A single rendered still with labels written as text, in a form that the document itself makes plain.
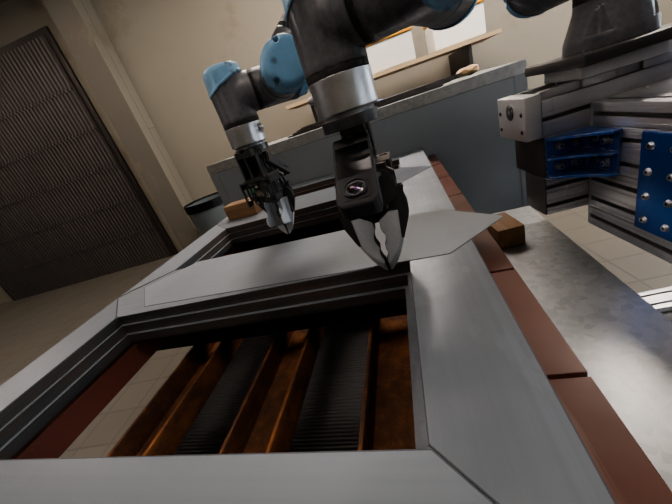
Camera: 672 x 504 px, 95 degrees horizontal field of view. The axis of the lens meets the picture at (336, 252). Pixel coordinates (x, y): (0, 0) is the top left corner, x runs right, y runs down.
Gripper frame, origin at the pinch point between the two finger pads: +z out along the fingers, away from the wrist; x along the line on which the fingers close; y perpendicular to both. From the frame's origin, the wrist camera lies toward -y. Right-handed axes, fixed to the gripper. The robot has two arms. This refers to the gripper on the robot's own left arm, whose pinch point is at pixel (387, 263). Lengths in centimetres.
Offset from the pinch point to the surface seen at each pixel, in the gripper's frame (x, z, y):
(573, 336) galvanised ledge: -23.8, 19.6, 2.4
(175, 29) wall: 200, -153, 333
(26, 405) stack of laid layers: 53, 2, -17
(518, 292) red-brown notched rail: -15.0, 5.0, -4.3
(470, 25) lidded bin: -79, -52, 294
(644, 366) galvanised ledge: -28.8, 19.6, -4.1
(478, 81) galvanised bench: -35, -16, 91
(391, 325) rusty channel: 4.1, 19.4, 10.6
